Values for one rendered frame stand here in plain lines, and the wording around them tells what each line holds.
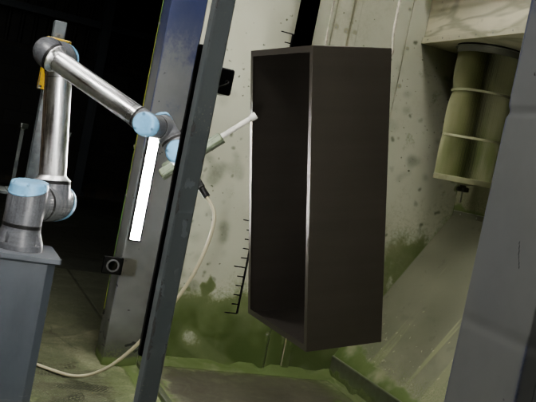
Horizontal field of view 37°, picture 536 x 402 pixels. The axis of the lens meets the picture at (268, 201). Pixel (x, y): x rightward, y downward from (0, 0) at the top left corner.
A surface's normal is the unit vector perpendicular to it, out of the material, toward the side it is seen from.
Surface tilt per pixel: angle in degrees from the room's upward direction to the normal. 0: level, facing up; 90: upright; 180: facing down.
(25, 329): 90
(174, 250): 90
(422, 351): 57
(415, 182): 90
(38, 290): 90
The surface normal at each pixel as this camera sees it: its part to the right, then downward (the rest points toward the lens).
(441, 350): -0.65, -0.67
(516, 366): -0.91, -0.16
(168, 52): 0.37, 0.12
